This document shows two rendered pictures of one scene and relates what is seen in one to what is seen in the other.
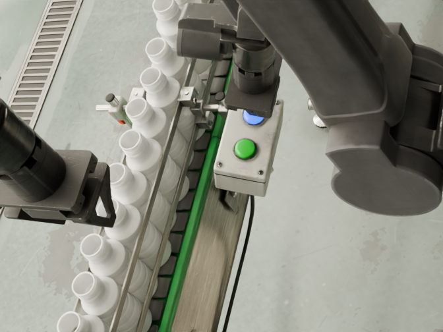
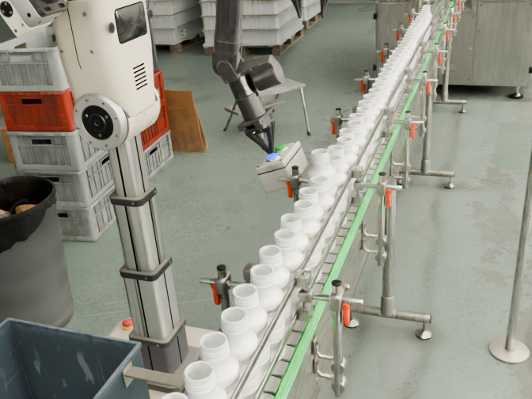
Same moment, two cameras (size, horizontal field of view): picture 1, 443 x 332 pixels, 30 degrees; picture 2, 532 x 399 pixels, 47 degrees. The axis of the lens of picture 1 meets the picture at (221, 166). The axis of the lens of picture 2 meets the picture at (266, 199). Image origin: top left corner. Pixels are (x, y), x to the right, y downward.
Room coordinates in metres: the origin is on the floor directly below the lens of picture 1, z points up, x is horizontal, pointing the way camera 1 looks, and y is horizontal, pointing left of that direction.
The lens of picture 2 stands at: (2.04, -0.68, 1.67)
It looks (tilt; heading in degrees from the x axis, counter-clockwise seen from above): 26 degrees down; 156
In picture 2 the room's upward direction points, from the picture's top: 4 degrees counter-clockwise
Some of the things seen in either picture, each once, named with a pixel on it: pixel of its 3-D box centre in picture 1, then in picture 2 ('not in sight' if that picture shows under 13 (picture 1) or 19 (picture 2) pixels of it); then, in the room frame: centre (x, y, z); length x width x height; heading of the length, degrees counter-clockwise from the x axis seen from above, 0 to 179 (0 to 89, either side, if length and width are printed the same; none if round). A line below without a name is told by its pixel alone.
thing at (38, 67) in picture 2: not in sight; (53, 56); (-1.50, -0.30, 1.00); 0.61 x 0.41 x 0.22; 142
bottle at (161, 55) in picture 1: (177, 75); (333, 191); (0.98, -0.03, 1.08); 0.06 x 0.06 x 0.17
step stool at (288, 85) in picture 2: not in sight; (264, 108); (-2.21, 1.28, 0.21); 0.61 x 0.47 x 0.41; 8
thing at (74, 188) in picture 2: not in sight; (77, 167); (-1.50, -0.30, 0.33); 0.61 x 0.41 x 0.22; 141
